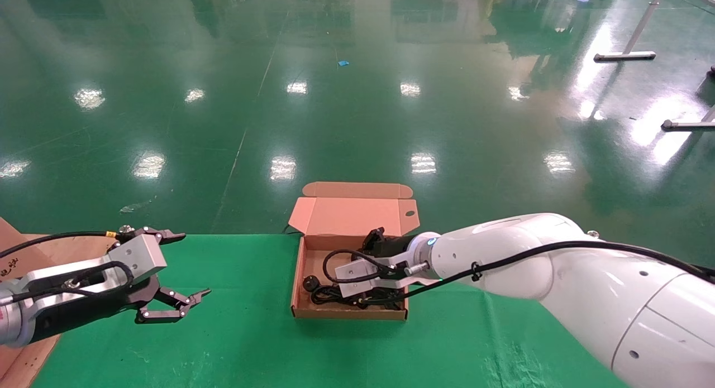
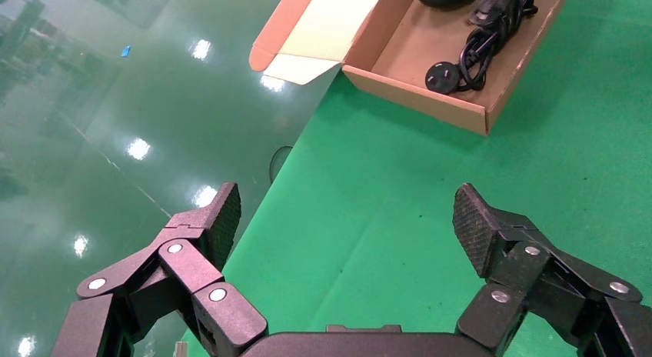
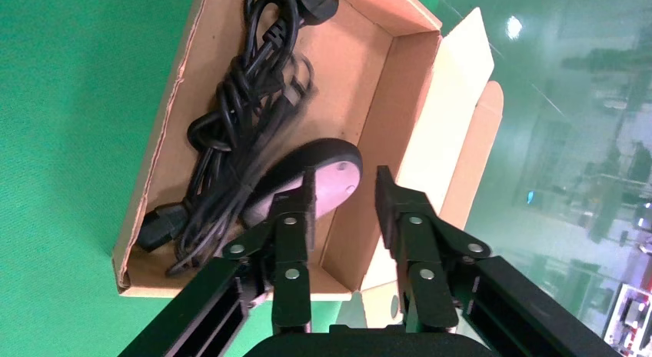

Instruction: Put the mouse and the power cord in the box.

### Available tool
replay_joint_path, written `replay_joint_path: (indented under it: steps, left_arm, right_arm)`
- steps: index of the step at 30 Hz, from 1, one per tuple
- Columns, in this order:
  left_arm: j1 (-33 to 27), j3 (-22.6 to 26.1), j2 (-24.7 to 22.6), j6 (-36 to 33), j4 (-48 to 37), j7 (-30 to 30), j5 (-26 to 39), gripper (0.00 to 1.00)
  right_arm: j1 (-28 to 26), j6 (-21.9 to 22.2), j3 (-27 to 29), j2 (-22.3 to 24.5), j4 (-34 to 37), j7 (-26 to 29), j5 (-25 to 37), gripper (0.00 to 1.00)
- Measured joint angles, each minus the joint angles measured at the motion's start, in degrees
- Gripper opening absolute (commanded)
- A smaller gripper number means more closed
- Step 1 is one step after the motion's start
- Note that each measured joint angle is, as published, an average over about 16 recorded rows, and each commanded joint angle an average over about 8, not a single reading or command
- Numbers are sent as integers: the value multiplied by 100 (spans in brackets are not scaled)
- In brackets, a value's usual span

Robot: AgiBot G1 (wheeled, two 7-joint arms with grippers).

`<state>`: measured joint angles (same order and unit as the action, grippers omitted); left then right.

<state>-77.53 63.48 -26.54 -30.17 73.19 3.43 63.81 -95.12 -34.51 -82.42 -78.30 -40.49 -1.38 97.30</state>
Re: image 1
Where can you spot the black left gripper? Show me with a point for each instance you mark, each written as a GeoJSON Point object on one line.
{"type": "Point", "coordinates": [84, 312]}

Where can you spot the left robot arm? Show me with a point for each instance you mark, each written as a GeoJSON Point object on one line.
{"type": "Point", "coordinates": [50, 276]}

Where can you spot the green table cloth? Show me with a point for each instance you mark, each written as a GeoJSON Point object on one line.
{"type": "Point", "coordinates": [234, 343]}

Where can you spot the brown cardboard sheet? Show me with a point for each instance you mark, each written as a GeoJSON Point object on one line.
{"type": "Point", "coordinates": [14, 254]}

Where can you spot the white table leg frame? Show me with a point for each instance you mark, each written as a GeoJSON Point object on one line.
{"type": "Point", "coordinates": [625, 56]}

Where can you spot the silver metal binder clip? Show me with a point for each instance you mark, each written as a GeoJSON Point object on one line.
{"type": "Point", "coordinates": [592, 233]}
{"type": "Point", "coordinates": [125, 229]}

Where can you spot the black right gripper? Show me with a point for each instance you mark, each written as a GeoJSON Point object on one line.
{"type": "Point", "coordinates": [391, 245]}

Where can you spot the open brown cardboard box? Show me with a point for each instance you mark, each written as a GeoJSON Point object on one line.
{"type": "Point", "coordinates": [349, 215]}

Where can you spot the grey table foot bar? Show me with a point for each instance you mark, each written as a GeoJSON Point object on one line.
{"type": "Point", "coordinates": [687, 124]}

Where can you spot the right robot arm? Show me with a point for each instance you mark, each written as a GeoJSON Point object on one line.
{"type": "Point", "coordinates": [586, 276]}

